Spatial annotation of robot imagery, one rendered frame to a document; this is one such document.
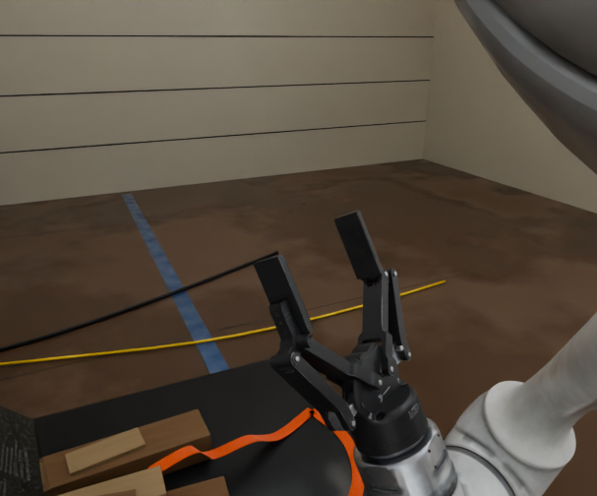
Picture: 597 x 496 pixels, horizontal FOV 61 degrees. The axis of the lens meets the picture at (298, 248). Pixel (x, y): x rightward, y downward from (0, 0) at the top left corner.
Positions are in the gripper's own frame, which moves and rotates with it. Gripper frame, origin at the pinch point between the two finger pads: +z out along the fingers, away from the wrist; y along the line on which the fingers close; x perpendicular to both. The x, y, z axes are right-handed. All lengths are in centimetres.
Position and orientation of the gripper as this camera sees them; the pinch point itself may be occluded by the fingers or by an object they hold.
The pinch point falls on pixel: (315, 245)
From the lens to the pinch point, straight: 48.0
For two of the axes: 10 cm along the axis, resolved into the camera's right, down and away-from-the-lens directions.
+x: -7.4, 2.3, 6.3
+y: -5.6, 3.2, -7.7
